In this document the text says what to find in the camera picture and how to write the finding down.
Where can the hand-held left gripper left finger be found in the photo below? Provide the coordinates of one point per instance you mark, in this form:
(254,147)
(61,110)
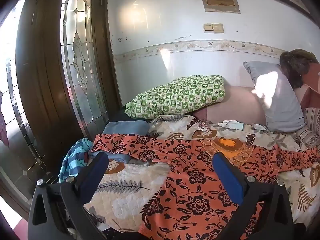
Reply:
(93,172)

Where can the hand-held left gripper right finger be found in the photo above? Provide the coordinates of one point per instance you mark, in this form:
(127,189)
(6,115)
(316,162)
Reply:
(228,175)

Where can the orange black floral garment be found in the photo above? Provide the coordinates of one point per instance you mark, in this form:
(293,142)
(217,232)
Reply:
(190,192)

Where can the teal striped garment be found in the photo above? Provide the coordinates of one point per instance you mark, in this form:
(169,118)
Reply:
(75,160)

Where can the cream leaf print blanket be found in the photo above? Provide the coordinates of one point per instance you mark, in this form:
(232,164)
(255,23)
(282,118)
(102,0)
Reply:
(125,200)

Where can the white glove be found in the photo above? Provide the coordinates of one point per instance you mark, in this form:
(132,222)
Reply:
(228,123)

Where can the blue folded cloth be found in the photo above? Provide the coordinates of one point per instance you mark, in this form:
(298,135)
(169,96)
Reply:
(125,127)

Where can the pale grey glove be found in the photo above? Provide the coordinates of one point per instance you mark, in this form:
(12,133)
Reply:
(260,126)

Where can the pink bolster cushion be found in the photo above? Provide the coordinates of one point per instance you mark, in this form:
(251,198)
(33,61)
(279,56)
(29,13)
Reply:
(232,105)

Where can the grey pillow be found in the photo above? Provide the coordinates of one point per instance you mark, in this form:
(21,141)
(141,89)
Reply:
(282,110)

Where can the green checkered pillow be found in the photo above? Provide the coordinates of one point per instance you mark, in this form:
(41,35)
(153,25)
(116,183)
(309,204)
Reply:
(180,95)

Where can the striped pillow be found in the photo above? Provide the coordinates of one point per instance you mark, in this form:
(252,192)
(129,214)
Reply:
(311,127)

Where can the wooden door with leaded glass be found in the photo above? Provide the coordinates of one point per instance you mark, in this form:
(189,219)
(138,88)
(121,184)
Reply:
(47,80)

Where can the leaded glass window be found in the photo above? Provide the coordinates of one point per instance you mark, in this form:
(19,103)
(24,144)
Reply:
(15,85)

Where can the pink cloth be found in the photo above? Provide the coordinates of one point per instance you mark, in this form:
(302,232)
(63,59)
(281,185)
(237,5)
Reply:
(312,80)

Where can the brown fuzzy cloth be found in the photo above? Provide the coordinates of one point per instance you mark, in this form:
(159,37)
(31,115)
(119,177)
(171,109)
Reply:
(295,65)

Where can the beige wall switch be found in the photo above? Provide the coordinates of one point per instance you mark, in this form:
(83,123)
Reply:
(207,28)
(218,28)

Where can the white wall panel cover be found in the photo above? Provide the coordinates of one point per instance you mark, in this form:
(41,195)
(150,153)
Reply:
(220,0)

